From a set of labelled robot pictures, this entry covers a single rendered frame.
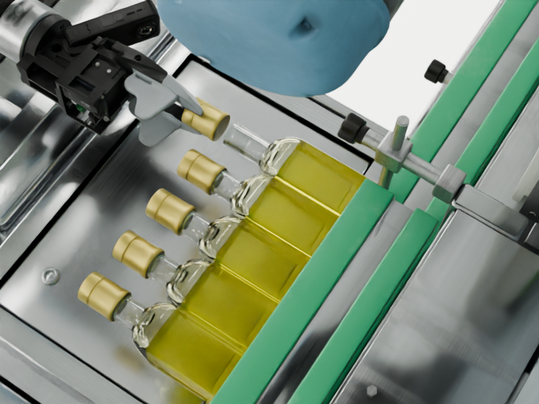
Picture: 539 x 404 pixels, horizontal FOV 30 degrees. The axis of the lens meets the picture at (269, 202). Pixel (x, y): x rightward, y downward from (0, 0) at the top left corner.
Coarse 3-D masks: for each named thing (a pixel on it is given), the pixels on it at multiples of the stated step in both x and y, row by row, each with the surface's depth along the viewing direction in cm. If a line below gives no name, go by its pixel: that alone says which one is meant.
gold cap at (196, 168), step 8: (192, 152) 109; (200, 152) 110; (184, 160) 109; (192, 160) 109; (200, 160) 109; (208, 160) 109; (184, 168) 109; (192, 168) 108; (200, 168) 108; (208, 168) 108; (216, 168) 108; (224, 168) 109; (184, 176) 109; (192, 176) 109; (200, 176) 108; (208, 176) 108; (216, 176) 108; (200, 184) 109; (208, 184) 108; (208, 192) 109
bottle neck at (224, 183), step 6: (222, 174) 108; (228, 174) 109; (216, 180) 108; (222, 180) 108; (228, 180) 108; (234, 180) 108; (240, 180) 108; (216, 186) 108; (222, 186) 108; (228, 186) 108; (234, 186) 108; (216, 192) 109; (222, 192) 108; (228, 192) 108; (222, 198) 109; (228, 198) 108
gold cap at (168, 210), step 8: (160, 192) 107; (168, 192) 108; (152, 200) 107; (160, 200) 106; (168, 200) 107; (176, 200) 107; (152, 208) 107; (160, 208) 106; (168, 208) 106; (176, 208) 106; (184, 208) 106; (192, 208) 107; (152, 216) 107; (160, 216) 107; (168, 216) 106; (176, 216) 106; (184, 216) 106; (168, 224) 107; (176, 224) 106; (176, 232) 107
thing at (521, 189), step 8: (536, 152) 88; (536, 160) 88; (528, 168) 89; (536, 168) 89; (528, 176) 90; (536, 176) 91; (520, 184) 92; (528, 184) 91; (520, 192) 93; (528, 192) 94; (520, 200) 95
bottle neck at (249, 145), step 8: (232, 128) 111; (240, 128) 111; (232, 136) 111; (240, 136) 111; (248, 136) 111; (256, 136) 111; (224, 144) 112; (232, 144) 111; (240, 144) 110; (248, 144) 110; (256, 144) 110; (264, 144) 110; (240, 152) 111; (248, 152) 110; (256, 152) 110; (256, 160) 111
